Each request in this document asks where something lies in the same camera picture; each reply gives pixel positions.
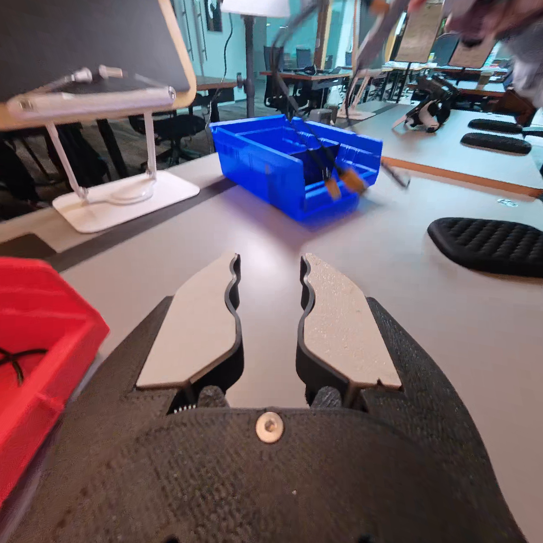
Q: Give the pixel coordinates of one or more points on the white folding desk stand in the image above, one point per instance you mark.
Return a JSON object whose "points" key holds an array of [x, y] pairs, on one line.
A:
{"points": [[358, 113], [127, 199]]}

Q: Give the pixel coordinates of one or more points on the small grey box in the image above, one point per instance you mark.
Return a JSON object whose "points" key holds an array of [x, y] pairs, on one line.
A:
{"points": [[322, 116]]}

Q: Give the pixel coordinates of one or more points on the person's right hand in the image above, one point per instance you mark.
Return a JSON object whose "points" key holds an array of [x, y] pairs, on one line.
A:
{"points": [[475, 17]]}

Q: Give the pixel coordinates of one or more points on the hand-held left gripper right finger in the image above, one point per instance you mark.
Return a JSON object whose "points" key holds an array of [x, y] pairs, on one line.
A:
{"points": [[343, 331]]}

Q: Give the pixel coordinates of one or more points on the blue plastic bin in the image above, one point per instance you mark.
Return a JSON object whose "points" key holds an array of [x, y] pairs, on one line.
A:
{"points": [[254, 161]]}

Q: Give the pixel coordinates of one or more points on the black desk with wooden edge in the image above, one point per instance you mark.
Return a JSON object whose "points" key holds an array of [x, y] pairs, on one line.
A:
{"points": [[85, 34]]}

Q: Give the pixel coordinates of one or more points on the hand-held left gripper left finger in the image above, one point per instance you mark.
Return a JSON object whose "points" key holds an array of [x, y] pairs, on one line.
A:
{"points": [[193, 331]]}

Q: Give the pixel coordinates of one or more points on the red plastic bin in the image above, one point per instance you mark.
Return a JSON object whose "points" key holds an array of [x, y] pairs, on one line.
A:
{"points": [[42, 297]]}

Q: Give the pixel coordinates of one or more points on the wooden background desk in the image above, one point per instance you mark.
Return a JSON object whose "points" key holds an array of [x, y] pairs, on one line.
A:
{"points": [[314, 76]]}

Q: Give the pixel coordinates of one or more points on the black and white headset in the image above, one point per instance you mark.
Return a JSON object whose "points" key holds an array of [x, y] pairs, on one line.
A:
{"points": [[428, 114]]}

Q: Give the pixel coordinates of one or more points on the large black wrist rest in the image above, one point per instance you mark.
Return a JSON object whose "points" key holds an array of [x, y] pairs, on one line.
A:
{"points": [[488, 246]]}

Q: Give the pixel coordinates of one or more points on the black office chair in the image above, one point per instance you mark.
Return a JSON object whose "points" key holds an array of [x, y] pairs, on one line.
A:
{"points": [[178, 127]]}

